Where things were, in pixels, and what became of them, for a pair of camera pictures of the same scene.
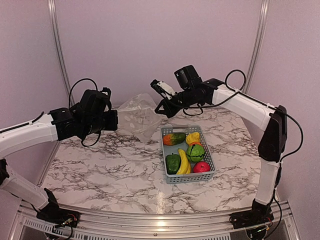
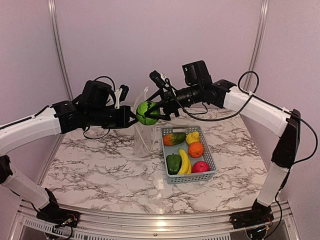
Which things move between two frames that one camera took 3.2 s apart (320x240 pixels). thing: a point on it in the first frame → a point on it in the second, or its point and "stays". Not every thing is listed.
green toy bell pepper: (173, 162) stays
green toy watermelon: (195, 153) → (141, 110)
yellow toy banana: (184, 167) stays
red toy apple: (201, 167) stays
